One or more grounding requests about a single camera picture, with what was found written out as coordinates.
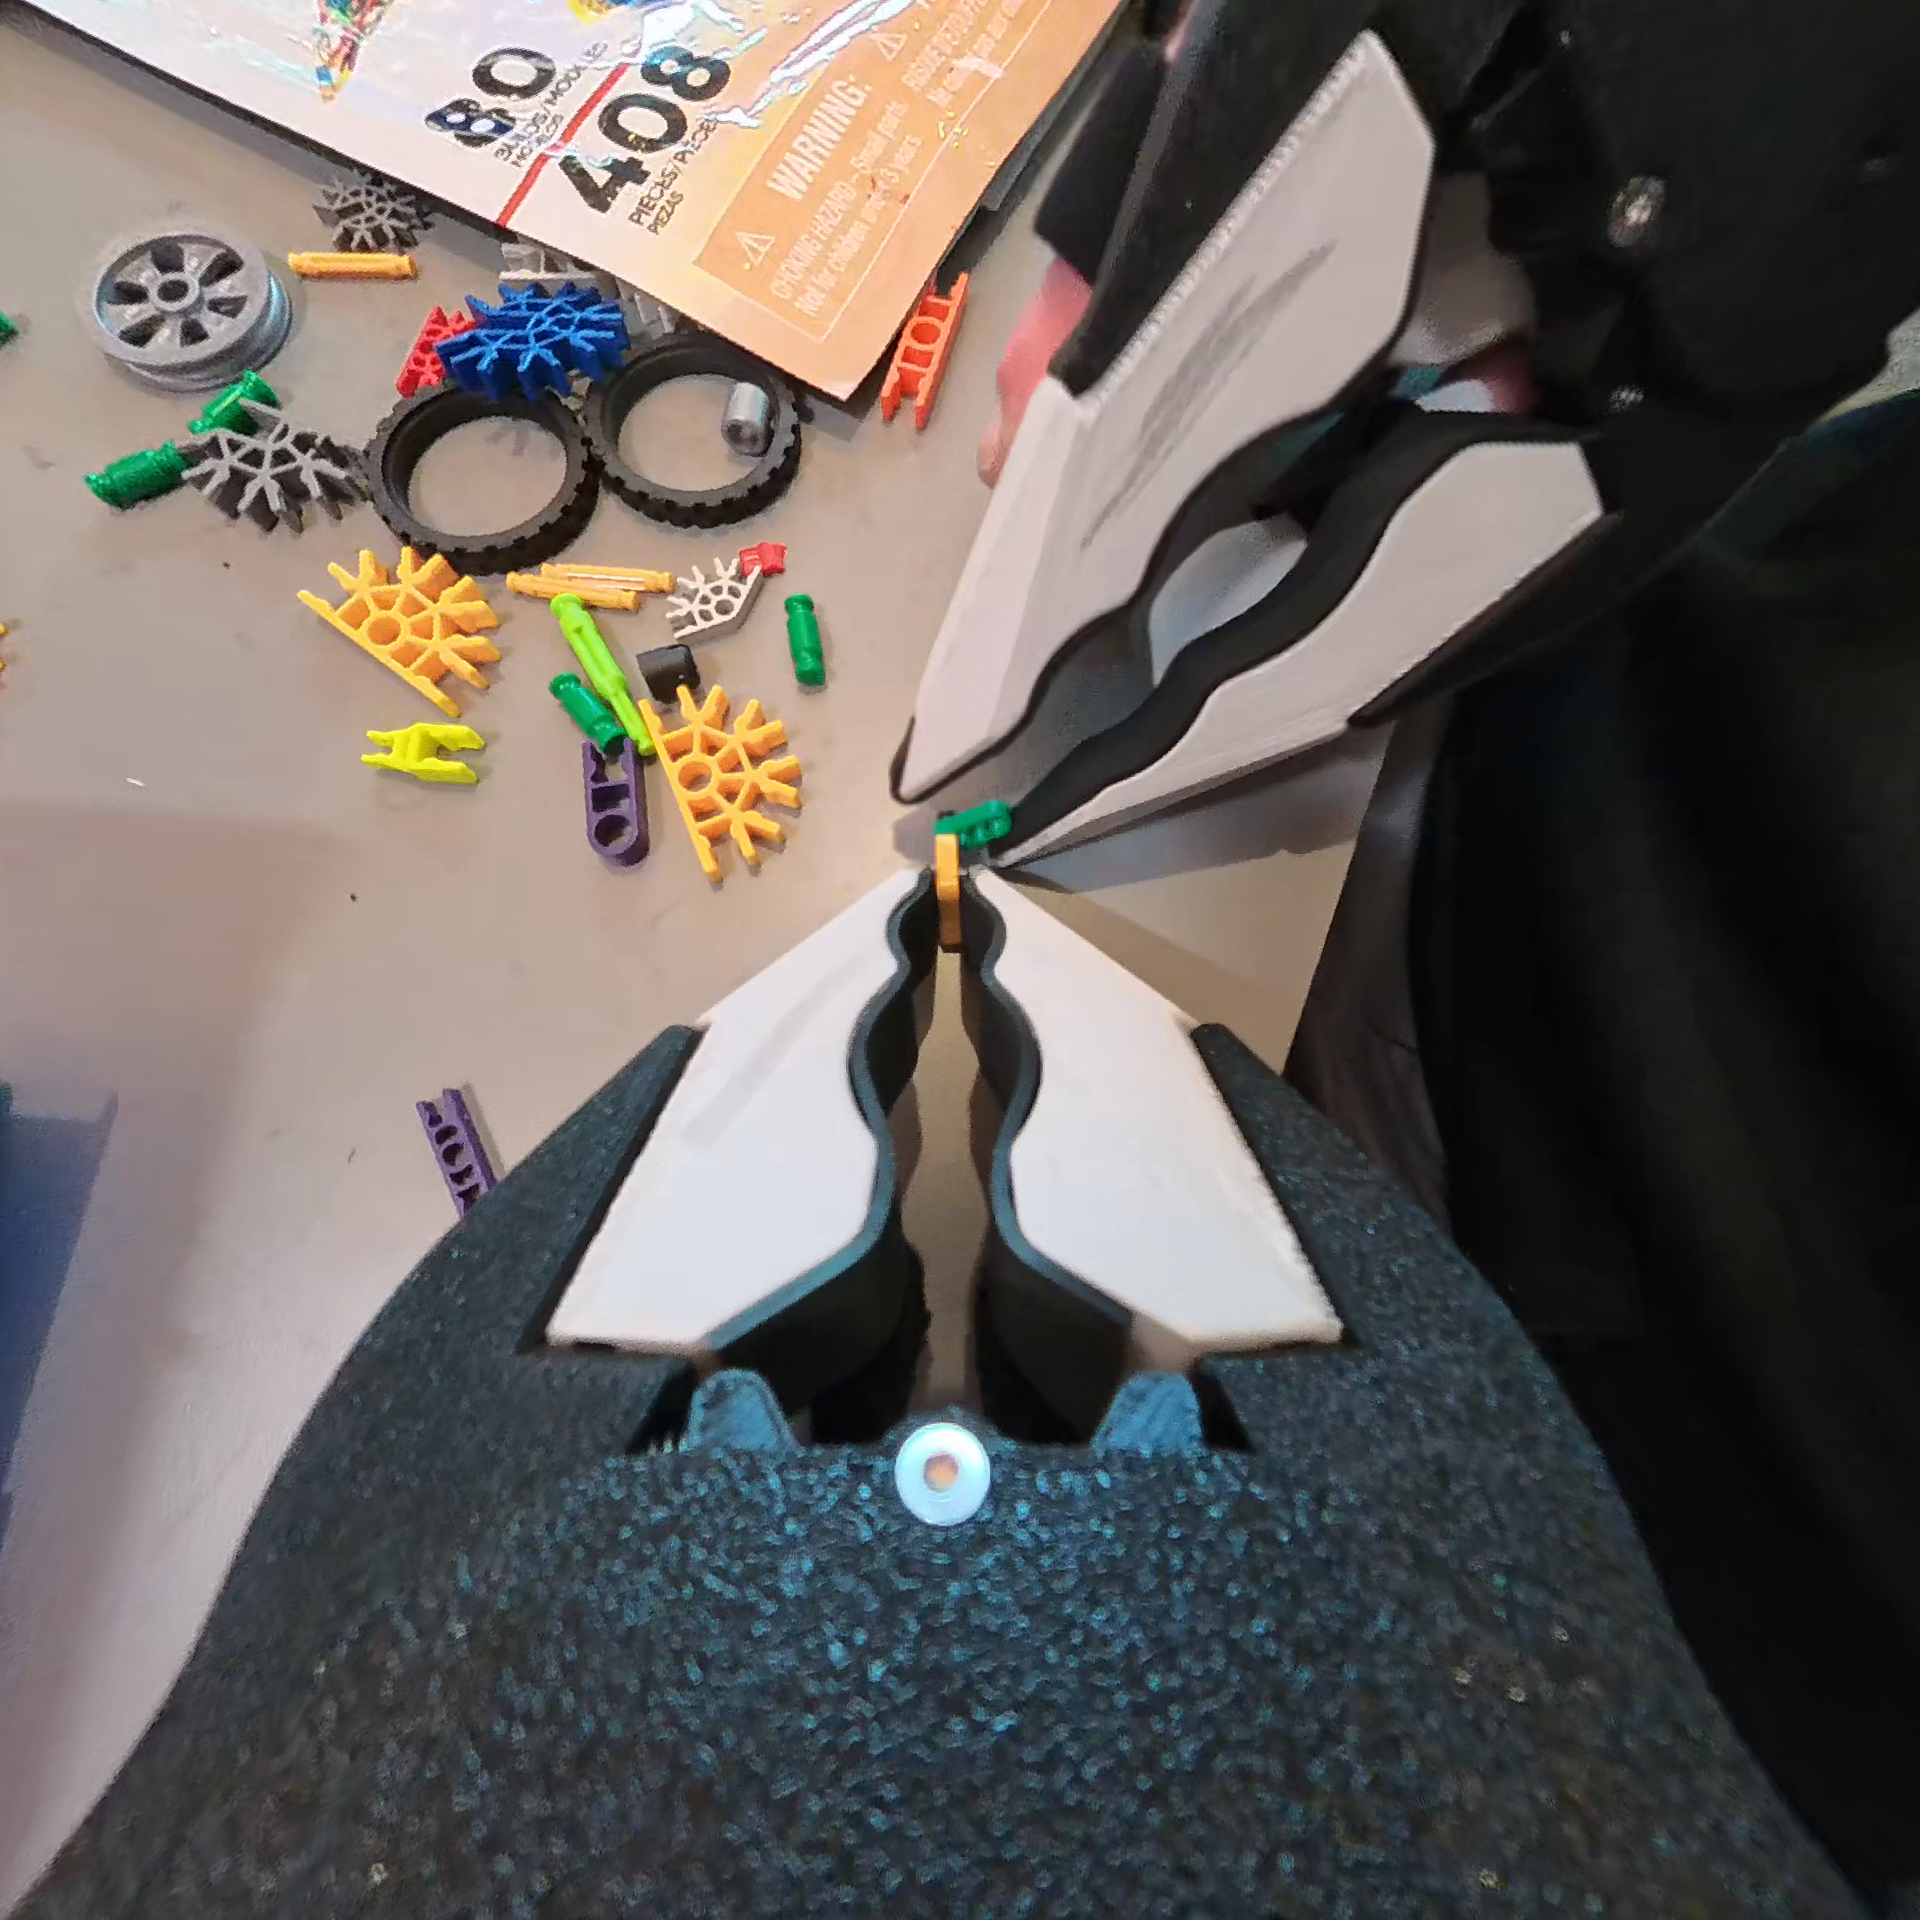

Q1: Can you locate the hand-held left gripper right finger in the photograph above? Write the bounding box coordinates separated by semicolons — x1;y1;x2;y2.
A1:
961;866;1344;1365

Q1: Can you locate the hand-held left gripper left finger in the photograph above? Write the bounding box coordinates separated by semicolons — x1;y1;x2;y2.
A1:
545;866;945;1354

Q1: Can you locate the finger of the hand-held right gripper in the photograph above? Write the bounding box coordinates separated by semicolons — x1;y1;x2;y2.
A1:
983;402;1609;873
886;30;1440;809

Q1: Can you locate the person's right hand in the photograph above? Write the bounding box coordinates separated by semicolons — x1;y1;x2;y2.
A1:
978;255;1086;494

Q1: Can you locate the purple ladder connector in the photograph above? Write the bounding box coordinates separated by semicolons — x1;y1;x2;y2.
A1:
416;1087;500;1219

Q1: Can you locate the orange ladder connector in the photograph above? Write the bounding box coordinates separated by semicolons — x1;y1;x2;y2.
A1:
880;273;969;429

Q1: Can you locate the purple clip connector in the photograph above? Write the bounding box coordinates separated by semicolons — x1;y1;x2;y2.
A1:
580;735;654;869

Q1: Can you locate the printed toy packaging bag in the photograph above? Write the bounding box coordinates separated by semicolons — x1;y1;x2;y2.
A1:
30;0;1128;399

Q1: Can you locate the person's black jacket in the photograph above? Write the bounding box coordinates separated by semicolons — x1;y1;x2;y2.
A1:
1283;299;1920;1920

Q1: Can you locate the yellow clip connector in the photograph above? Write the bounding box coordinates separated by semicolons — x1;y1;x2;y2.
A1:
360;722;490;786

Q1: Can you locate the lime green rod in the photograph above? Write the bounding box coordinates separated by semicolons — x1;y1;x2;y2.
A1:
552;591;657;755

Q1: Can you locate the black rubber tire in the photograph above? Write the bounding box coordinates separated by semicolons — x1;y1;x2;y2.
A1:
585;334;819;530
369;382;594;576

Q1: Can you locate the blue snowflake connector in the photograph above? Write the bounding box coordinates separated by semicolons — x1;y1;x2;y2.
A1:
434;286;634;405

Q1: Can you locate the dark grey snowflake connector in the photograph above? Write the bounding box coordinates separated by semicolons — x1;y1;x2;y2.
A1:
312;169;436;254
183;405;369;530

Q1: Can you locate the grey wheel hub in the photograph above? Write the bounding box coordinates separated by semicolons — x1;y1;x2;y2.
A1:
89;223;295;395

